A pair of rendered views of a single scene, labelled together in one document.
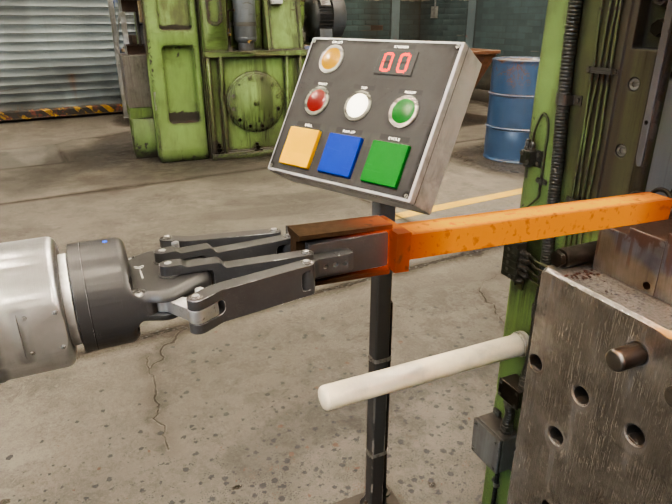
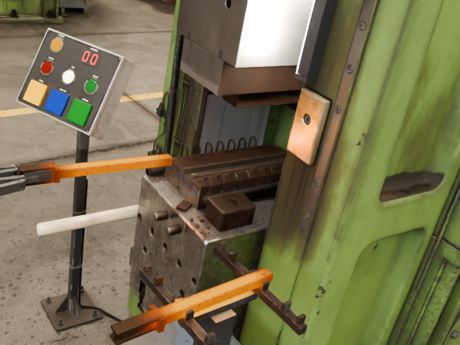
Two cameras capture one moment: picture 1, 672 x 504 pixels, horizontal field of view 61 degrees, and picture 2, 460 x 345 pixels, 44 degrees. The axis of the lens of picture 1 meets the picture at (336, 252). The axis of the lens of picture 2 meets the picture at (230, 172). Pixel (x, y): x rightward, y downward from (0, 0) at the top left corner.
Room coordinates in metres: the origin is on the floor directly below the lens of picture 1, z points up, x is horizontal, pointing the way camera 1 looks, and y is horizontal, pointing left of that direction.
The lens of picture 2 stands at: (-0.83, -0.13, 1.79)
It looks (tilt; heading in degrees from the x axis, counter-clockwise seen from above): 28 degrees down; 344
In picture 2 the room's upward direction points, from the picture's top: 12 degrees clockwise
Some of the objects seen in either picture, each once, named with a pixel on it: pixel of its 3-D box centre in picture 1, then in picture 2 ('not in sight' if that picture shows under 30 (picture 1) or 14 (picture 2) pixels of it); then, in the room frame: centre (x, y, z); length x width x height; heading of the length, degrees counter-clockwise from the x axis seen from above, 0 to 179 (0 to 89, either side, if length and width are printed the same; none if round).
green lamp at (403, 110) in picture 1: (403, 111); (91, 85); (0.98, -0.11, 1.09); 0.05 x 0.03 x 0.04; 24
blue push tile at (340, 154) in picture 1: (341, 155); (57, 103); (1.01, -0.01, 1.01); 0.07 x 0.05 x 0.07; 49
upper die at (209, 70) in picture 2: not in sight; (261, 63); (0.72, -0.59, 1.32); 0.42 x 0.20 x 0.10; 114
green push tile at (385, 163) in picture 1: (386, 164); (79, 112); (0.95, -0.08, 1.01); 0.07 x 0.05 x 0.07; 49
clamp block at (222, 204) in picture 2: not in sight; (231, 211); (0.49, -0.53, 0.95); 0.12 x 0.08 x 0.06; 114
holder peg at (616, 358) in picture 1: (625, 357); (160, 215); (0.57, -0.34, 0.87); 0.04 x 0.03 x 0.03; 114
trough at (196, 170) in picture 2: not in sight; (244, 165); (0.70, -0.60, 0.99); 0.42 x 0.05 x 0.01; 114
